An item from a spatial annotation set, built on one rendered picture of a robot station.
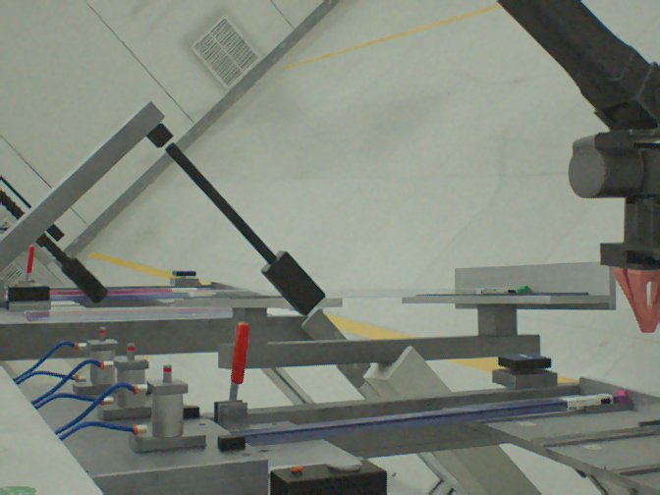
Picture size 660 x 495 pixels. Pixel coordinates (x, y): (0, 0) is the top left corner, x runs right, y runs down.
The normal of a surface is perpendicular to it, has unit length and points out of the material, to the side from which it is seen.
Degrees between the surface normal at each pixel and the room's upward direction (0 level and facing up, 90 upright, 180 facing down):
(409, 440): 90
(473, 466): 90
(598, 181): 48
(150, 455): 43
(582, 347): 0
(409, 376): 90
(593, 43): 84
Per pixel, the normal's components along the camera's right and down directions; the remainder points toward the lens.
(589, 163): -0.87, 0.04
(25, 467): 0.00, -1.00
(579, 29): 0.47, -0.08
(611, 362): -0.63, -0.71
